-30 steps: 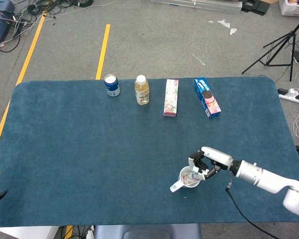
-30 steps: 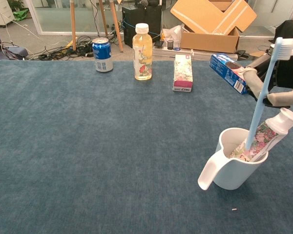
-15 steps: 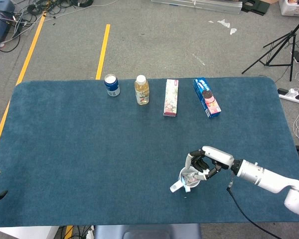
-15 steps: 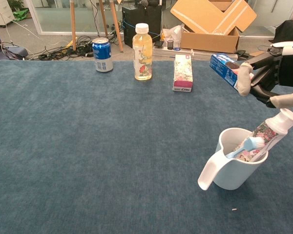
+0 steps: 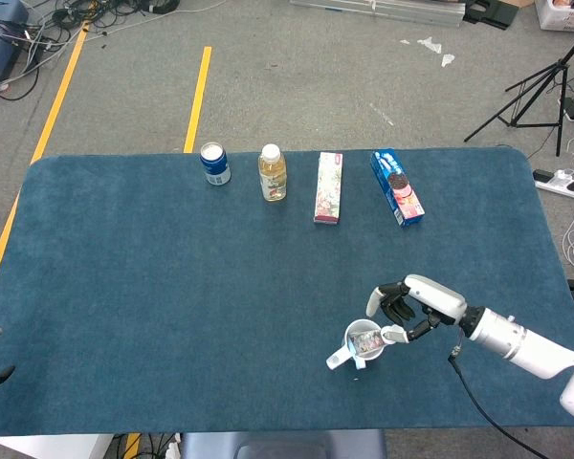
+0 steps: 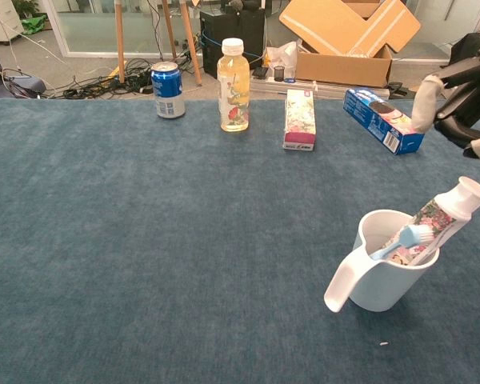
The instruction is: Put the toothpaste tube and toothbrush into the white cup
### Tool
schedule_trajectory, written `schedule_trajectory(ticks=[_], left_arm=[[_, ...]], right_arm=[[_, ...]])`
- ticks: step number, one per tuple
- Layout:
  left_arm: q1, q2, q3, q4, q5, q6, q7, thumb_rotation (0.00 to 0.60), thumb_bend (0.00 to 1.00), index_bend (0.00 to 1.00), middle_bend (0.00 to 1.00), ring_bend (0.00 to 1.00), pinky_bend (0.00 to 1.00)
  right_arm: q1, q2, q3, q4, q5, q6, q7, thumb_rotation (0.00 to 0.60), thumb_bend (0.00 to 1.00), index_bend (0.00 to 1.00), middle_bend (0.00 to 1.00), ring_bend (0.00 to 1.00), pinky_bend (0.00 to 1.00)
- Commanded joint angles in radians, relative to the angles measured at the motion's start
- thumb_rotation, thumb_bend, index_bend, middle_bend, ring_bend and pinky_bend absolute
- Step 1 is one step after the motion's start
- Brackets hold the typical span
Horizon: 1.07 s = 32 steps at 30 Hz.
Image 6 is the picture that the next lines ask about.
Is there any blue soda can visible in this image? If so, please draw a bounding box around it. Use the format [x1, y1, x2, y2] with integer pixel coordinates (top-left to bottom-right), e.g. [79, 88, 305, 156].
[150, 61, 186, 120]

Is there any white plastic bag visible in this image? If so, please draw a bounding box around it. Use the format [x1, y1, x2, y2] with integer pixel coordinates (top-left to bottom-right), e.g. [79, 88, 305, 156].
[266, 39, 299, 79]

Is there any white plastic mug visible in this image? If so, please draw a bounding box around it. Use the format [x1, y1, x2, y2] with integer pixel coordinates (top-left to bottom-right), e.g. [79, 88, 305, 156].
[323, 208, 440, 313]

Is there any pink floral small box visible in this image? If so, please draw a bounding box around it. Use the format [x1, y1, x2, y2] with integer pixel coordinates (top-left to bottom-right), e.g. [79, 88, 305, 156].
[282, 88, 317, 152]

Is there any green bag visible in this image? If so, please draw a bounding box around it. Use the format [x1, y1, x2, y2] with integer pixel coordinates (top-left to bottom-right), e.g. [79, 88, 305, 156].
[20, 14, 49, 36]

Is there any black cable tangle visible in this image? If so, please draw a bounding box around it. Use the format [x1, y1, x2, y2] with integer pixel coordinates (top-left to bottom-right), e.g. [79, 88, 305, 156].
[47, 58, 203, 100]

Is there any floral toothpaste tube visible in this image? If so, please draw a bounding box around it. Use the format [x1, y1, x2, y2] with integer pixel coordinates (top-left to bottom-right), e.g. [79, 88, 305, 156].
[379, 175, 480, 267]

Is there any aluminium profile rail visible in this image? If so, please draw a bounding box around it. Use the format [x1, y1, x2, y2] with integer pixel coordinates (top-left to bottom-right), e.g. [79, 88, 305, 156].
[250, 75, 319, 99]

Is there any open cardboard box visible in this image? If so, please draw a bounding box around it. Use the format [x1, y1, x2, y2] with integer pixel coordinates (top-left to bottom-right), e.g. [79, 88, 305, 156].
[294, 39, 394, 89]

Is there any blue table mat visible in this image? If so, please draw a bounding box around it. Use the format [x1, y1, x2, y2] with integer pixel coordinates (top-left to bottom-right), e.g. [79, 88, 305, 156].
[0, 98, 480, 384]

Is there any white cabinet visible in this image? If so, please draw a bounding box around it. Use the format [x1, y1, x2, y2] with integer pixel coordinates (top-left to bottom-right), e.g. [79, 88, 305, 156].
[0, 0, 25, 42]

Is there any light blue toothbrush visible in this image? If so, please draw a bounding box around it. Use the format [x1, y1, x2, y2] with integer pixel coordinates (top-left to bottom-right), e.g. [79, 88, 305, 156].
[368, 223, 435, 261]

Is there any green potted plant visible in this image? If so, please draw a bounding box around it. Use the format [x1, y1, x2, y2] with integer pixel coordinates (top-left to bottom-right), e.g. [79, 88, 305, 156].
[11, 0, 41, 19]

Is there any dark blue machine base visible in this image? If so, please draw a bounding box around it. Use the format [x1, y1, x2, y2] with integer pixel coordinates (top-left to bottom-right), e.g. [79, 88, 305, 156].
[0, 34, 47, 100]

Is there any large flattened cardboard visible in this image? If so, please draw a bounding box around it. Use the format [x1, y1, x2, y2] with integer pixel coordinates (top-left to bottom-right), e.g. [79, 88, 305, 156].
[278, 0, 422, 57]

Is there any black computer tower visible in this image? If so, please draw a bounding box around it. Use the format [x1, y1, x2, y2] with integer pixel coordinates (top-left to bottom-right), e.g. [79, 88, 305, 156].
[199, 7, 266, 80]

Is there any wooden easel leg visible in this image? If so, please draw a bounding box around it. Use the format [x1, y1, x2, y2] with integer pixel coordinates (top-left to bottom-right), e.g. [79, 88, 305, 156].
[178, 0, 203, 87]
[161, 0, 178, 61]
[114, 0, 127, 84]

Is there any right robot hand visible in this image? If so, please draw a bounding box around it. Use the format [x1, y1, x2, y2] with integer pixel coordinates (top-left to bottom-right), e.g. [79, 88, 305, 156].
[410, 38, 480, 161]

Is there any black cloth cover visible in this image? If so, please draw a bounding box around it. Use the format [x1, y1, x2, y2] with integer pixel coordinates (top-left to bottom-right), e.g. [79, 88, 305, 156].
[450, 31, 480, 71]

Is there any yellow tea bottle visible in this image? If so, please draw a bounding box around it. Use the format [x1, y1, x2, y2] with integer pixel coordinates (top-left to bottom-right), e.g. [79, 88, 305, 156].
[217, 38, 251, 134]

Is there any black flat bracket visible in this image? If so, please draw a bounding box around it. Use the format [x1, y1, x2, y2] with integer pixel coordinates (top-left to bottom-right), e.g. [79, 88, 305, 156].
[387, 81, 409, 99]

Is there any blue cookie box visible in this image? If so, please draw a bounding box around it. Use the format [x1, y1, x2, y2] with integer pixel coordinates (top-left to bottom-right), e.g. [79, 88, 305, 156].
[342, 87, 426, 156]

